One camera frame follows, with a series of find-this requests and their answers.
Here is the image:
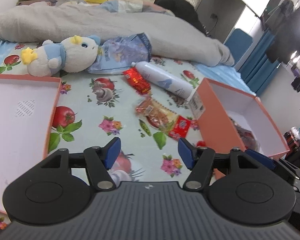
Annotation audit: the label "white blue plush toy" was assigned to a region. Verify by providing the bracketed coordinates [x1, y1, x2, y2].
[20, 35, 101, 77]

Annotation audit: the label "patchwork quilt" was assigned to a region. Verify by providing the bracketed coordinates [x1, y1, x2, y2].
[39, 0, 176, 17]

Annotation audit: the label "orange box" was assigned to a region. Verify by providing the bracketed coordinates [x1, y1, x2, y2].
[188, 77, 291, 181]

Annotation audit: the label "red orange corn snack packet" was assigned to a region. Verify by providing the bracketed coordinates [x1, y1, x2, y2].
[135, 96, 179, 134]

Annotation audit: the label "small red packet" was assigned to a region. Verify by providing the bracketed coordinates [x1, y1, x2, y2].
[168, 115, 191, 140]

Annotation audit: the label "red suitcase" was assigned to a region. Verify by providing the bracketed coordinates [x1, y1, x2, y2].
[283, 127, 300, 156]

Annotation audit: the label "white spray bottle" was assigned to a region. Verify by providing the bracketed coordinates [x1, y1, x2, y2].
[132, 61, 193, 99]

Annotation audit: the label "blue curtain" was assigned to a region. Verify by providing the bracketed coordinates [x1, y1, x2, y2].
[239, 30, 280, 96]

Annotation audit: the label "black clothing pile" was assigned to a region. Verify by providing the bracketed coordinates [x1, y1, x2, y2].
[154, 0, 209, 36]

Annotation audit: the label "hanging dark clothes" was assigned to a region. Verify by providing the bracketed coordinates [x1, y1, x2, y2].
[265, 0, 300, 64]

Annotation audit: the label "grey duvet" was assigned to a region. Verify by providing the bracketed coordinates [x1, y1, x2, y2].
[0, 4, 235, 67]

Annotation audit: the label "floral fruit mat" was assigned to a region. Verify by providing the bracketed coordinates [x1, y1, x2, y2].
[0, 41, 208, 230]

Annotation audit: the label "blue chair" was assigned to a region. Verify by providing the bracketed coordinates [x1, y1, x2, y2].
[225, 29, 253, 65]

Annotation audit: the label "blue floral snack bag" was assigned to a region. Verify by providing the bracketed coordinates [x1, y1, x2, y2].
[87, 33, 152, 75]

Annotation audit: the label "grey bedside shelf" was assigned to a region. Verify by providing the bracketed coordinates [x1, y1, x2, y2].
[197, 0, 260, 43]

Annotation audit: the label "orange box lid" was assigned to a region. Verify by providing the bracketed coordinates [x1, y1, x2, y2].
[0, 74, 62, 213]

